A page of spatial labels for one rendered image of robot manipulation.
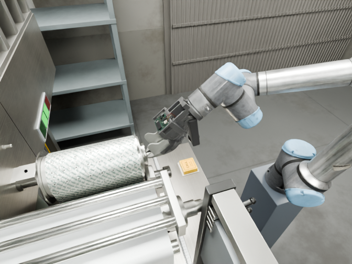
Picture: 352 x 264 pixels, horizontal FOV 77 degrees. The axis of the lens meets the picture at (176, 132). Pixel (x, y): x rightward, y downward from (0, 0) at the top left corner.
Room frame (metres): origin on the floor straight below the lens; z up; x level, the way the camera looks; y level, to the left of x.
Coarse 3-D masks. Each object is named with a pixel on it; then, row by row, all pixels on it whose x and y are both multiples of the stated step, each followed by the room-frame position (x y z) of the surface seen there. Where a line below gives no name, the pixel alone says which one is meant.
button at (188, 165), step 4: (184, 160) 0.69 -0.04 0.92; (188, 160) 0.69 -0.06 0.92; (192, 160) 0.69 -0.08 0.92; (180, 164) 0.67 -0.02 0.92; (184, 164) 0.66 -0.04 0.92; (188, 164) 0.66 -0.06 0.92; (192, 164) 0.66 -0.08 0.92; (184, 168) 0.64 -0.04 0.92; (188, 168) 0.64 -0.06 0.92; (192, 168) 0.64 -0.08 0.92; (196, 168) 0.64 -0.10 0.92; (184, 172) 0.62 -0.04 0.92; (188, 172) 0.63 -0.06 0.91
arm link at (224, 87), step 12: (216, 72) 0.53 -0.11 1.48; (228, 72) 0.52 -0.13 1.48; (240, 72) 0.51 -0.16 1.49; (204, 84) 0.52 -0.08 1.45; (216, 84) 0.50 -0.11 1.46; (228, 84) 0.50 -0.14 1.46; (240, 84) 0.51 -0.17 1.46; (204, 96) 0.49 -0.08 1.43; (216, 96) 0.49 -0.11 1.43; (228, 96) 0.49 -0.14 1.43
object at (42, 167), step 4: (136, 136) 0.48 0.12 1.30; (140, 148) 0.42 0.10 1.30; (140, 152) 0.41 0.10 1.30; (44, 160) 0.37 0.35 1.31; (40, 164) 0.36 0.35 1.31; (44, 164) 0.36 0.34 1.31; (144, 164) 0.39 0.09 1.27; (40, 168) 0.35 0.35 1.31; (44, 168) 0.35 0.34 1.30; (144, 168) 0.39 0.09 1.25; (40, 172) 0.34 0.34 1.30; (44, 172) 0.34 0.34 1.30; (144, 172) 0.39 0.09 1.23; (44, 176) 0.33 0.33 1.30; (44, 180) 0.33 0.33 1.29; (44, 184) 0.32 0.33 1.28; (48, 188) 0.32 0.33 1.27; (48, 192) 0.31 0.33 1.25; (52, 196) 0.32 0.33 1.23
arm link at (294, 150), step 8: (288, 144) 0.60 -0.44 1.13; (296, 144) 0.61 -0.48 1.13; (304, 144) 0.61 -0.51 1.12; (280, 152) 0.61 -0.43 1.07; (288, 152) 0.57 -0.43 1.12; (296, 152) 0.56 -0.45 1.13; (304, 152) 0.56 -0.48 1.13; (312, 152) 0.56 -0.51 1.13; (280, 160) 0.58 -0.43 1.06; (288, 160) 0.55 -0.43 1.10; (296, 160) 0.53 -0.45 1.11; (304, 160) 0.53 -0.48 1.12; (280, 168) 0.57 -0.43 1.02
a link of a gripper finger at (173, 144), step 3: (180, 138) 0.46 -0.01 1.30; (171, 141) 0.45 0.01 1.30; (174, 141) 0.45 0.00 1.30; (177, 141) 0.45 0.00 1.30; (180, 141) 0.45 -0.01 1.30; (171, 144) 0.45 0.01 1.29; (174, 144) 0.44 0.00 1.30; (177, 144) 0.44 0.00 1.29; (168, 147) 0.44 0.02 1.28; (171, 147) 0.44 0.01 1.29; (174, 147) 0.44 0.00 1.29; (162, 150) 0.44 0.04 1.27; (165, 150) 0.44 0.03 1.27; (168, 150) 0.44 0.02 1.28; (171, 150) 0.44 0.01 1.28; (162, 153) 0.44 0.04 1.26; (165, 153) 0.44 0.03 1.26
